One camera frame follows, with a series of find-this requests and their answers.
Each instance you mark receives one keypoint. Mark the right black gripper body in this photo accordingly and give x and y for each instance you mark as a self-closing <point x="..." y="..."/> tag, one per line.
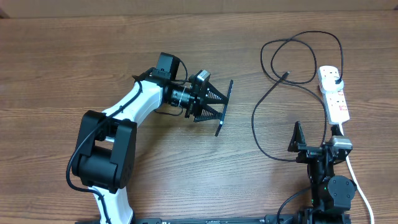
<point x="308" y="152"/>

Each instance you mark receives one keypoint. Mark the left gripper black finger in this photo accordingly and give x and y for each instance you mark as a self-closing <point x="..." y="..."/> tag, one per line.
<point x="212" y="94"/>
<point x="205" y="113"/>

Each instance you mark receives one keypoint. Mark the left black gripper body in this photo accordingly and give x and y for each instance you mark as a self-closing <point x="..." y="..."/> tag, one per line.
<point x="196" y="95"/>

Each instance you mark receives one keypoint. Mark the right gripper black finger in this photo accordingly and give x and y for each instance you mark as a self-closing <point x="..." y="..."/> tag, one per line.
<point x="336" y="130"/>
<point x="297" y="141"/>

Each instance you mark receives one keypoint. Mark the Samsung Galaxy smartphone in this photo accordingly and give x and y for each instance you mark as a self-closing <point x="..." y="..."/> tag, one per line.
<point x="225" y="106"/>

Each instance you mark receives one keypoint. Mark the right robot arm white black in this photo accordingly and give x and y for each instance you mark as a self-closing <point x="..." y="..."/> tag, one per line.
<point x="331" y="194"/>

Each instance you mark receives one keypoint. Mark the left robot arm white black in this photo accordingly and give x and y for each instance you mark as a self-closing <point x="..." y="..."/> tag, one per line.
<point x="103" y="159"/>

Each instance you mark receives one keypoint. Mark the white charger plug adapter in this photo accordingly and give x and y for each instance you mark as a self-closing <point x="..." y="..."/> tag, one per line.
<point x="329" y="85"/>

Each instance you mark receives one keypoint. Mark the white power strip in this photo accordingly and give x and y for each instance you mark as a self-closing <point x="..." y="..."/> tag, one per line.
<point x="335" y="102"/>

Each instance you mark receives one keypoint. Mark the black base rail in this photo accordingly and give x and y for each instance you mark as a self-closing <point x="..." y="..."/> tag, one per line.
<point x="268" y="219"/>

